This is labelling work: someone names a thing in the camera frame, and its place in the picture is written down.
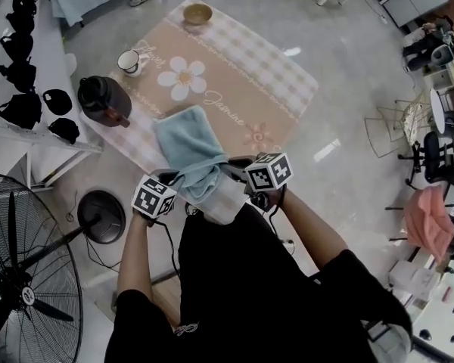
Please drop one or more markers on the light blue towel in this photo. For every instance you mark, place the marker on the light blue towel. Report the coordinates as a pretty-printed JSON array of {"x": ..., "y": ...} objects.
[{"x": 189, "y": 142}]

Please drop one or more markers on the grey shoulder pack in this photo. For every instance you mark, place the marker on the grey shoulder pack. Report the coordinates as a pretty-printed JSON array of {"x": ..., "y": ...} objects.
[{"x": 389, "y": 342}]

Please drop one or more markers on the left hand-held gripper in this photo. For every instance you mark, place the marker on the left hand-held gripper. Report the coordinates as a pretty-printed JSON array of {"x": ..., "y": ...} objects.
[{"x": 153, "y": 197}]

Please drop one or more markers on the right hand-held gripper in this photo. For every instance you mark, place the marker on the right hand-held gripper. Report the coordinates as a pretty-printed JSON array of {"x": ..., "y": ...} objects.
[{"x": 268, "y": 172}]

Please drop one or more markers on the row of black bags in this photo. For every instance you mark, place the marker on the row of black bags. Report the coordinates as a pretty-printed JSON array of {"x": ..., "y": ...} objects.
[{"x": 20, "y": 74}]

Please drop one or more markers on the white enamel mug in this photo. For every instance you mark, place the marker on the white enamel mug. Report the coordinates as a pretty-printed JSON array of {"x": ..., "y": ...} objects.
[{"x": 128, "y": 62}]

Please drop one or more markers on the round white table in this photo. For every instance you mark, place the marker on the round white table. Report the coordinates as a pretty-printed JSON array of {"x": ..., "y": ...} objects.
[{"x": 437, "y": 110}]

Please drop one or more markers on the white side table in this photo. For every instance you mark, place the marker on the white side table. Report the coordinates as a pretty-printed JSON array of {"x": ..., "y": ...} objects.
[{"x": 431, "y": 316}]

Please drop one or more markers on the white oval board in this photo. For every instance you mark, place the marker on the white oval board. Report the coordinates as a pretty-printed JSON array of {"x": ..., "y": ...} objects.
[{"x": 70, "y": 64}]

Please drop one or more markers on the person's left forearm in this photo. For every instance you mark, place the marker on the person's left forearm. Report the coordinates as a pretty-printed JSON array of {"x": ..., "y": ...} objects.
[{"x": 134, "y": 259}]

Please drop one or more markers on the black thermos jug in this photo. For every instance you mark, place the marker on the black thermos jug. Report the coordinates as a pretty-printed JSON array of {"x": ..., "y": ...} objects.
[{"x": 102, "y": 100}]

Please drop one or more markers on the large black pedestal fan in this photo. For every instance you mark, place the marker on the large black pedestal fan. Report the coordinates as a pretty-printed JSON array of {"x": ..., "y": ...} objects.
[{"x": 30, "y": 278}]

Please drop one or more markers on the tan bowl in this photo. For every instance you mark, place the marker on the tan bowl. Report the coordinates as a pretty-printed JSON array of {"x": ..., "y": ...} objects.
[{"x": 198, "y": 14}]

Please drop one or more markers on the black office chair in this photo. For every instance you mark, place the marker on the black office chair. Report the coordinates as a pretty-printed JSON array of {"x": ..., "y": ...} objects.
[{"x": 435, "y": 157}]

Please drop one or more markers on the white metal shelving rack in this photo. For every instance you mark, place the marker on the white metal shelving rack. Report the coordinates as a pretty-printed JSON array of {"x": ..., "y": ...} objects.
[{"x": 49, "y": 100}]

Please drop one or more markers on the pink cloth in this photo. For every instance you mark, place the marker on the pink cloth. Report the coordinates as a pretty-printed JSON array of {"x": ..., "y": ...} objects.
[{"x": 431, "y": 221}]

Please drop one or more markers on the person's right forearm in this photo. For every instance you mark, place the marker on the person's right forearm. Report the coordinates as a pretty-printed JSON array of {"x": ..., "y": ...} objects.
[{"x": 314, "y": 233}]

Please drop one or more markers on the wooden step platform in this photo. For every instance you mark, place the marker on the wooden step platform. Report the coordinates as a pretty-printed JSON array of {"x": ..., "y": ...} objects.
[{"x": 168, "y": 301}]

